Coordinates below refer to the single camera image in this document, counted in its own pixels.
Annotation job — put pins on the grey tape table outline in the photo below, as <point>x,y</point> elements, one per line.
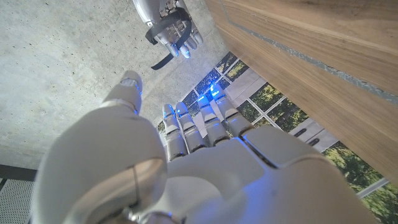
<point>311,60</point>

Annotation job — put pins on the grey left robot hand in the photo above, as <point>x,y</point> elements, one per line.
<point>202,177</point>

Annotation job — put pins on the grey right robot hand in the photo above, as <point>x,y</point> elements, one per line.
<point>149,9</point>

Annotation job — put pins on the printed window backdrop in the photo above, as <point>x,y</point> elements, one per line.
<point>273,105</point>

